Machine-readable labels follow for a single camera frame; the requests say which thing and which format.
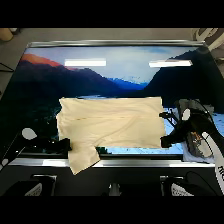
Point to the cream T-shirt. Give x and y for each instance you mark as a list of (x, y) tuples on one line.
[(110, 121)]

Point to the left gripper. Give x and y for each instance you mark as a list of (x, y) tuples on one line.
[(64, 146)]

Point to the silver frame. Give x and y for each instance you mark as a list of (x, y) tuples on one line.
[(133, 162)]

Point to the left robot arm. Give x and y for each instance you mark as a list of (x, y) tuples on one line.
[(29, 134)]

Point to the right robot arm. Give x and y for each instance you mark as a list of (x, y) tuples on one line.
[(196, 125)]

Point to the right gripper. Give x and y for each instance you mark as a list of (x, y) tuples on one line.
[(167, 141)]

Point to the grey garment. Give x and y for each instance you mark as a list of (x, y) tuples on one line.
[(197, 148)]

